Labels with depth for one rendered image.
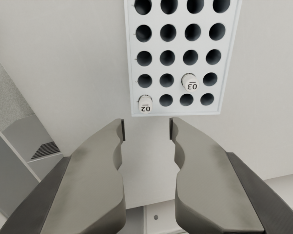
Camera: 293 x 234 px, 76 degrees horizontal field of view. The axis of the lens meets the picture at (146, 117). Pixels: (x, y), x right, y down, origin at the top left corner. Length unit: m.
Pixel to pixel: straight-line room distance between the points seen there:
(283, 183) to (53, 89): 0.35
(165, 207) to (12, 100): 1.08
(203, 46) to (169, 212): 0.26
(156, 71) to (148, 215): 0.25
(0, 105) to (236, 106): 1.23
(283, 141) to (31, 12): 0.31
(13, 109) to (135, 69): 1.16
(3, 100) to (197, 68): 1.20
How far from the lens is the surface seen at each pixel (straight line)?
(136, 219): 0.35
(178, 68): 0.17
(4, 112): 1.33
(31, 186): 0.19
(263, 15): 0.22
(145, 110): 0.16
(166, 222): 0.33
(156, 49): 0.16
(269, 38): 0.23
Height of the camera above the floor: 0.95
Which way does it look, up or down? 61 degrees down
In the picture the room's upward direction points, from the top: 178 degrees clockwise
